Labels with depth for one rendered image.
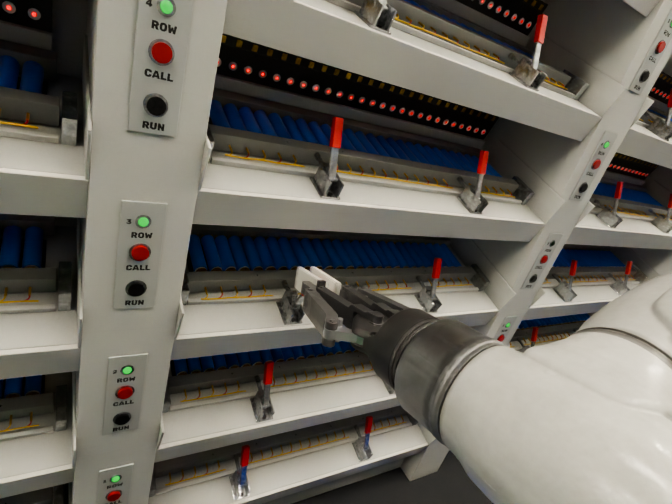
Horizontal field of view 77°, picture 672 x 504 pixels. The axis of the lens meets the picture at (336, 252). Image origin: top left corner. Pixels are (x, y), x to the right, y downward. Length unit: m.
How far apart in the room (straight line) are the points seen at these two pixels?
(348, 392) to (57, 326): 0.48
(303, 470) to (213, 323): 0.44
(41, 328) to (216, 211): 0.22
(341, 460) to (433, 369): 0.65
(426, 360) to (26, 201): 0.36
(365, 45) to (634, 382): 0.37
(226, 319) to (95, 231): 0.20
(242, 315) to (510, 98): 0.46
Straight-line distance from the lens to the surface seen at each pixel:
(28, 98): 0.49
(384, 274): 0.73
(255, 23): 0.44
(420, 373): 0.34
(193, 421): 0.70
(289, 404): 0.75
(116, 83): 0.41
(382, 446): 1.02
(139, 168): 0.43
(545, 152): 0.86
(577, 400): 0.29
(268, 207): 0.49
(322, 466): 0.94
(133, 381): 0.57
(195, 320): 0.57
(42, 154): 0.46
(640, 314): 0.38
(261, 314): 0.60
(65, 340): 0.54
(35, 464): 0.68
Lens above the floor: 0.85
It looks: 24 degrees down
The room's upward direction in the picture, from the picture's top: 18 degrees clockwise
